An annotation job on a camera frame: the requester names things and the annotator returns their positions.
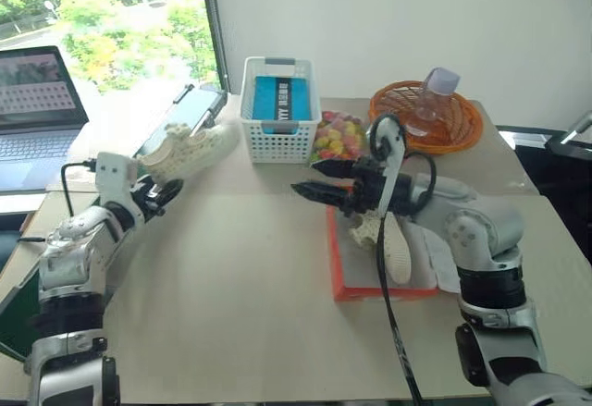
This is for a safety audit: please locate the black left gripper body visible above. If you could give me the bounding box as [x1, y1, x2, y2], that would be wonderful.
[130, 173, 170, 222]

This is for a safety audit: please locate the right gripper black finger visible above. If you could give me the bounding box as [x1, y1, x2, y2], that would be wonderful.
[290, 180, 353, 214]
[310, 158, 356, 179]

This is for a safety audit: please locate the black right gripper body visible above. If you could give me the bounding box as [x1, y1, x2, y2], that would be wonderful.
[340, 157, 388, 218]

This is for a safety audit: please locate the white perforated shoe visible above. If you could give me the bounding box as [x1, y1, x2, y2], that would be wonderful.
[135, 122, 242, 181]
[348, 213, 413, 286]

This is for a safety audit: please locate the orange shoebox lid tray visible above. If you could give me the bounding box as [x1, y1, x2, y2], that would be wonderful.
[324, 203, 441, 303]

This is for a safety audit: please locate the bag of colourful candy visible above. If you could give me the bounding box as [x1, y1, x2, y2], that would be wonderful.
[308, 109, 372, 167]

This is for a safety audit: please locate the white plastic slotted basket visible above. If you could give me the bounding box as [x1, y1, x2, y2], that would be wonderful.
[239, 55, 323, 165]

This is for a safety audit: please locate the black tablet with clamp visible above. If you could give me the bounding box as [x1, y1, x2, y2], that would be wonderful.
[130, 82, 228, 158]

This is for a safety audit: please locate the blue flat box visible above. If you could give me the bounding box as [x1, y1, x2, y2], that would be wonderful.
[251, 74, 314, 135]

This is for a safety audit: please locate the clear plastic bottle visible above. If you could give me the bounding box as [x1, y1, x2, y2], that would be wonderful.
[408, 67, 463, 137]

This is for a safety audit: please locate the grey open laptop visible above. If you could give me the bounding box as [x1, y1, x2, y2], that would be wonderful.
[0, 45, 91, 193]

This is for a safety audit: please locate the orange plastic woven basket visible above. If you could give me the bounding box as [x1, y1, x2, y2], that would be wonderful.
[367, 80, 485, 154]

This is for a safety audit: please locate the dark green board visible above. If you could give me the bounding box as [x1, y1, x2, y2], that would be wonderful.
[0, 265, 43, 364]

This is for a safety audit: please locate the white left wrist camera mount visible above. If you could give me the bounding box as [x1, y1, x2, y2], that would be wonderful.
[93, 151, 141, 222]

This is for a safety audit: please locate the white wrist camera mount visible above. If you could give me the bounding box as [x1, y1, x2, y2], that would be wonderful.
[93, 151, 141, 222]
[369, 117, 408, 216]

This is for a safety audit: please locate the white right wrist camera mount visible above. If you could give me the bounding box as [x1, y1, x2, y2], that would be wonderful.
[369, 117, 408, 216]

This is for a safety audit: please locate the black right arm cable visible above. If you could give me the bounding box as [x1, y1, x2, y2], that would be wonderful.
[366, 112, 438, 406]

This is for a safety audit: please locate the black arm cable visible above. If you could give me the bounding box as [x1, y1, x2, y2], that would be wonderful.
[366, 112, 438, 406]
[60, 159, 99, 218]

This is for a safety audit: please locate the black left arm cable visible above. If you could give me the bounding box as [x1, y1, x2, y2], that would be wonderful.
[60, 159, 99, 218]

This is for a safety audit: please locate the dark window frame post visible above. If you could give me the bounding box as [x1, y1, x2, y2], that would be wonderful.
[199, 0, 233, 96]

